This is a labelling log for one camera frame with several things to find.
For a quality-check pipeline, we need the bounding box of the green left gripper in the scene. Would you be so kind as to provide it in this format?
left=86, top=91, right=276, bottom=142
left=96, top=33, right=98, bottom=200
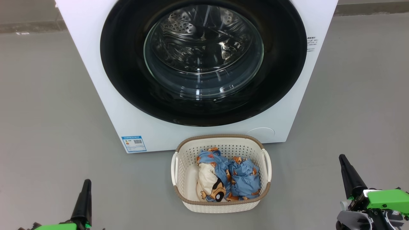
left=34, top=179, right=92, bottom=230

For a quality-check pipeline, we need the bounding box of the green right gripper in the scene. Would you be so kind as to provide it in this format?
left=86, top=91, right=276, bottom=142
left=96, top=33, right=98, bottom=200
left=336, top=154, right=409, bottom=230

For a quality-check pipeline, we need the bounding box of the blue bear print garment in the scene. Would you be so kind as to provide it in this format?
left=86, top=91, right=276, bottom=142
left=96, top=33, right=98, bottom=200
left=228, top=156, right=262, bottom=202

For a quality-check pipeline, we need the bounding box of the cream cartoon print garment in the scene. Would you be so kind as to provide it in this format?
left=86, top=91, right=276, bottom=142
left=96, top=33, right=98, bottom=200
left=196, top=147, right=232, bottom=203

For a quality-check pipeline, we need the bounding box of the black round washer door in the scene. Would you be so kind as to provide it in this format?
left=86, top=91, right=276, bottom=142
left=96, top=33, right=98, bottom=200
left=100, top=0, right=308, bottom=127

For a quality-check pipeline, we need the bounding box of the white washing machine body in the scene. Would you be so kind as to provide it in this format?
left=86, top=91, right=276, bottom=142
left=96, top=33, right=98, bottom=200
left=55, top=0, right=338, bottom=154

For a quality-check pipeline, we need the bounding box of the blue energy label sticker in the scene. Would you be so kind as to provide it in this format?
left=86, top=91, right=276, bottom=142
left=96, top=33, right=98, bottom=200
left=121, top=136, right=147, bottom=153

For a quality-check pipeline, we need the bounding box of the round white filter cover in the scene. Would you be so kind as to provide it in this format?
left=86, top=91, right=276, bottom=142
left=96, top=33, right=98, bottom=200
left=245, top=127, right=275, bottom=143

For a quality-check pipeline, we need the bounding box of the cream perforated laundry basket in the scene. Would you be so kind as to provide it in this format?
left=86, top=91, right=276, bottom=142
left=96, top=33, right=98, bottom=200
left=171, top=134, right=272, bottom=213

